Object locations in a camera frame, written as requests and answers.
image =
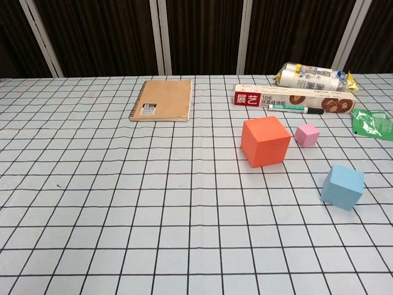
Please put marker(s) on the large orange foam block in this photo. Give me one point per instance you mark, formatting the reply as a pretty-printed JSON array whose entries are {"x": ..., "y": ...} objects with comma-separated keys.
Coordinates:
[{"x": 264, "y": 147}]

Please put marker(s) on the white and yellow snack bag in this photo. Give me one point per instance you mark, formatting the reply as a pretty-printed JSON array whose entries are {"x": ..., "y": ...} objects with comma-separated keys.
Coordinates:
[{"x": 307, "y": 77}]

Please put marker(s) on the white partition frame post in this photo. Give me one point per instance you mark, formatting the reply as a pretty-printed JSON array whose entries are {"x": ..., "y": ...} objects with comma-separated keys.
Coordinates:
[
  {"x": 155, "y": 18},
  {"x": 351, "y": 30},
  {"x": 42, "y": 46},
  {"x": 245, "y": 30}
]

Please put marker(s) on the green white marker pen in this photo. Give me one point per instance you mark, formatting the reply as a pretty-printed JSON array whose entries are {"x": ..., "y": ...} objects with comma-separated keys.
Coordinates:
[{"x": 288, "y": 107}]

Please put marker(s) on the green foil packet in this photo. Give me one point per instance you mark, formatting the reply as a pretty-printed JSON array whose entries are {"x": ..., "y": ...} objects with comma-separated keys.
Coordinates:
[{"x": 371, "y": 123}]

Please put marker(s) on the small pink cube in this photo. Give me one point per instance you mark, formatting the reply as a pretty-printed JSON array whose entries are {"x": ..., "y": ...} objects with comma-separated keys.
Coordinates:
[{"x": 307, "y": 136}]

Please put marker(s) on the baking paper box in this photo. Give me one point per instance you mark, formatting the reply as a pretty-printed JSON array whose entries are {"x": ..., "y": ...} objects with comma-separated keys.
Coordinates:
[{"x": 307, "y": 93}]

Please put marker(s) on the white black checked tablecloth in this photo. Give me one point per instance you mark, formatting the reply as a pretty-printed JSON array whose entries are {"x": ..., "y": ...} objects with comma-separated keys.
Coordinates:
[{"x": 122, "y": 215}]

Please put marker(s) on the light blue cube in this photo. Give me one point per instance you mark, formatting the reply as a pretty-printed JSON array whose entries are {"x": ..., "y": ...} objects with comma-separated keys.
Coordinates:
[{"x": 340, "y": 187}]

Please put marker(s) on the brown spiral notebook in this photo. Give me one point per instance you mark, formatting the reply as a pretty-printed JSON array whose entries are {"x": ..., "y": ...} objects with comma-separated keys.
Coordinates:
[{"x": 165, "y": 98}]

